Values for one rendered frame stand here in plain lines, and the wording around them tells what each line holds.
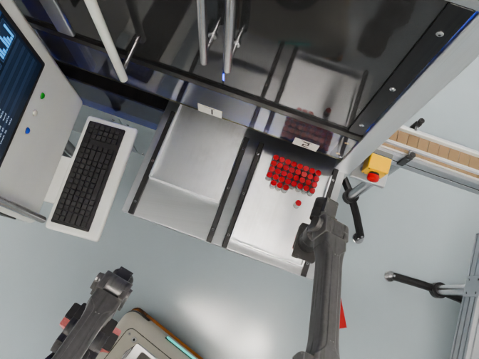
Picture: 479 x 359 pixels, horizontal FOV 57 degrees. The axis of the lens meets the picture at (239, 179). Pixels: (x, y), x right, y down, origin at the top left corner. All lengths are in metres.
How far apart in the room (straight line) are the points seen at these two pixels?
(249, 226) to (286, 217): 0.14
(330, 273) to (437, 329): 1.71
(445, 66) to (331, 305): 0.53
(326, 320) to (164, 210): 0.80
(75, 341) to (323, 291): 0.51
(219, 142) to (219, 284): 1.01
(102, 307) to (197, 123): 0.84
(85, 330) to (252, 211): 0.77
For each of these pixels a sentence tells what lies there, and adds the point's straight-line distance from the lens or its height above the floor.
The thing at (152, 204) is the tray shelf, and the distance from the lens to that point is 1.57.
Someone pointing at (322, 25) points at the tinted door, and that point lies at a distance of 0.96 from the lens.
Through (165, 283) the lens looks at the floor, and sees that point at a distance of 2.42.
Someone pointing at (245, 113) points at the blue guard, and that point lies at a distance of 1.42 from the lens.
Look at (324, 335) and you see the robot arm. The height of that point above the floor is 1.50.
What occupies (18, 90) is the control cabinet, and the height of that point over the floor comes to 1.24.
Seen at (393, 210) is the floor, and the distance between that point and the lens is 2.64.
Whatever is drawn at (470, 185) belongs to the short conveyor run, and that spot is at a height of 0.90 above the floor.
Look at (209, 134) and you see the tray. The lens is 1.62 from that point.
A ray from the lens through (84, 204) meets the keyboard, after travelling 1.67.
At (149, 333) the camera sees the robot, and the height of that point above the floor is 0.28.
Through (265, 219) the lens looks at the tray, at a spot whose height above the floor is 0.88.
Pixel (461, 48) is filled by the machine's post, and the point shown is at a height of 1.71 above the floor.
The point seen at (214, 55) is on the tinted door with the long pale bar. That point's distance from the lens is 1.20.
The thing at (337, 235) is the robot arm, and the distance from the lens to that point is 1.09.
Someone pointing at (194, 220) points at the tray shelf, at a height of 0.88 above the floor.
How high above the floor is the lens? 2.40
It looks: 75 degrees down
